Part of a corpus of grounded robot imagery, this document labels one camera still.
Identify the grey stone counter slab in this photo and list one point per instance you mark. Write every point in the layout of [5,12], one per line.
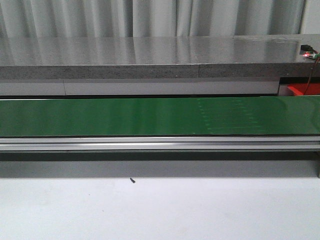
[155,57]

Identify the green conveyor belt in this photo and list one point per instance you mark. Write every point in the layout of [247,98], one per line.
[180,116]

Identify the red plastic tray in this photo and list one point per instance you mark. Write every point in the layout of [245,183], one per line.
[300,89]

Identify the small green circuit board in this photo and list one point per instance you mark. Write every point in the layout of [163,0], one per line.
[307,51]

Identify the white curtain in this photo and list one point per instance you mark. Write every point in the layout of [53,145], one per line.
[149,18]

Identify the aluminium conveyor frame rail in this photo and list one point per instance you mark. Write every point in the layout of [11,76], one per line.
[168,143]

